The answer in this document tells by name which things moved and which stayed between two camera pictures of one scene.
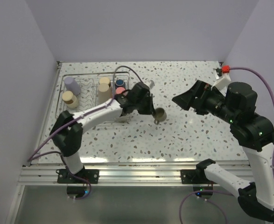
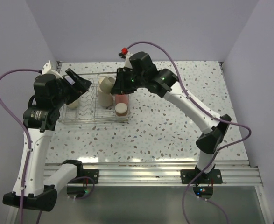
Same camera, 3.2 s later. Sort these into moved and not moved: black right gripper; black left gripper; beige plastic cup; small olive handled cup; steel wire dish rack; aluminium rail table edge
Moved: black right gripper; small olive handled cup; black left gripper
Not moved: steel wire dish rack; beige plastic cup; aluminium rail table edge
